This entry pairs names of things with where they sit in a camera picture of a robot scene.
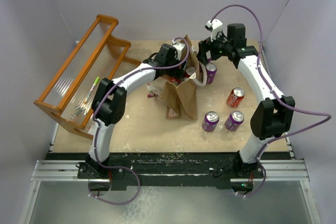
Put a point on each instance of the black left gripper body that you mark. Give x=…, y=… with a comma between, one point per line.
x=175, y=72

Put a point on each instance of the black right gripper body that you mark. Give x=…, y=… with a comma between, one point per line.
x=219, y=48

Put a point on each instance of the red cola can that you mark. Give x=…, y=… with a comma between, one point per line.
x=175, y=80
x=235, y=98
x=189, y=71

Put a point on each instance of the brown canvas tote bag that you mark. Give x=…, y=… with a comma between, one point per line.
x=181, y=99

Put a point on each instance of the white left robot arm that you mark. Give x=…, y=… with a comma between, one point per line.
x=110, y=98

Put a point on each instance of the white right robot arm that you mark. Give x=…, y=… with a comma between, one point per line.
x=245, y=61

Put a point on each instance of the green marker pen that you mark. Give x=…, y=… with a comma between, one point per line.
x=91, y=90

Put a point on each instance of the orange wooden framed tray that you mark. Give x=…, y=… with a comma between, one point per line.
x=97, y=54

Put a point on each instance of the small grey metal clips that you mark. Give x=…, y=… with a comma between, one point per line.
x=79, y=110

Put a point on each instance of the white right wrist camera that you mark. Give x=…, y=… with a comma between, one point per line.
x=215, y=26

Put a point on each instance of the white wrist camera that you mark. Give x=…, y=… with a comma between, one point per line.
x=180, y=50
x=215, y=26

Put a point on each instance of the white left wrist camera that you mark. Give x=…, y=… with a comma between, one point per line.
x=180, y=50

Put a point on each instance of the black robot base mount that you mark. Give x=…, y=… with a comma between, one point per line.
x=218, y=170

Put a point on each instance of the aluminium front rail frame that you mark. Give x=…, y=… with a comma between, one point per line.
x=283, y=195

